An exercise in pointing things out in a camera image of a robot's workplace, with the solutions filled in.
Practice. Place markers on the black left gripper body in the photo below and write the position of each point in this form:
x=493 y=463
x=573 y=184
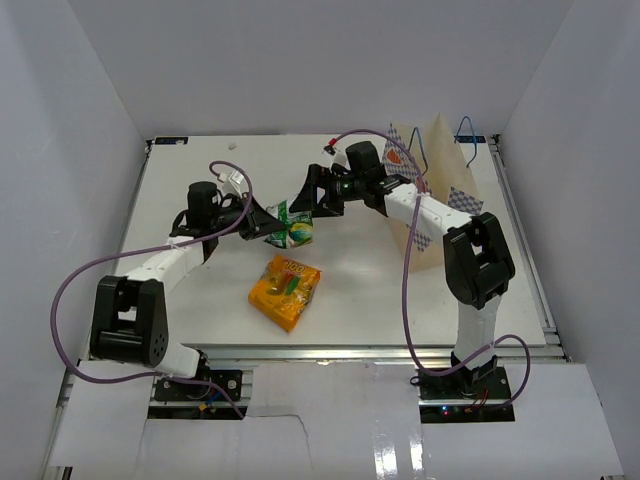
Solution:
x=227 y=217

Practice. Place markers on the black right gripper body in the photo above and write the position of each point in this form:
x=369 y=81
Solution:
x=340 y=190

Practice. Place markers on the green snack bag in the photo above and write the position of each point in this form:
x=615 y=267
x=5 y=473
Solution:
x=298 y=226

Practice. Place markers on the orange gummy candy bag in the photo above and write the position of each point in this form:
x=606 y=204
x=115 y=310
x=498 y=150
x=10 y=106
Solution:
x=284 y=290

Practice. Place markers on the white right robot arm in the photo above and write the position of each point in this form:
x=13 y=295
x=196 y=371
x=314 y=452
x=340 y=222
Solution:
x=477 y=261

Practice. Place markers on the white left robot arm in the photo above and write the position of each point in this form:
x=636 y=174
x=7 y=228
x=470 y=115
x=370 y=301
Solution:
x=130 y=322

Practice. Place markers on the black XDOF label plate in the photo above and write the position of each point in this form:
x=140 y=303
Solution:
x=171 y=140

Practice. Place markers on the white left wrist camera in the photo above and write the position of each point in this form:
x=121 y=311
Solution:
x=232 y=183

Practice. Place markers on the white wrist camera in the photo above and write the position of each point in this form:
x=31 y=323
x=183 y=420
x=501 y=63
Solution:
x=232 y=183
x=333 y=156

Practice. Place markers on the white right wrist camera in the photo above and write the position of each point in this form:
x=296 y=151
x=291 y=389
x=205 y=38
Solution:
x=333 y=156

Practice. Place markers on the checkered paper bag blue handles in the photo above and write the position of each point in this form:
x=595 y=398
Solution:
x=434 y=161

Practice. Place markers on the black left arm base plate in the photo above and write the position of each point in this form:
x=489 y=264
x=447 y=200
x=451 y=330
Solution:
x=217 y=396

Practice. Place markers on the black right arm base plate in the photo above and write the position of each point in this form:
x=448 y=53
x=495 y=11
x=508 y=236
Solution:
x=448 y=400

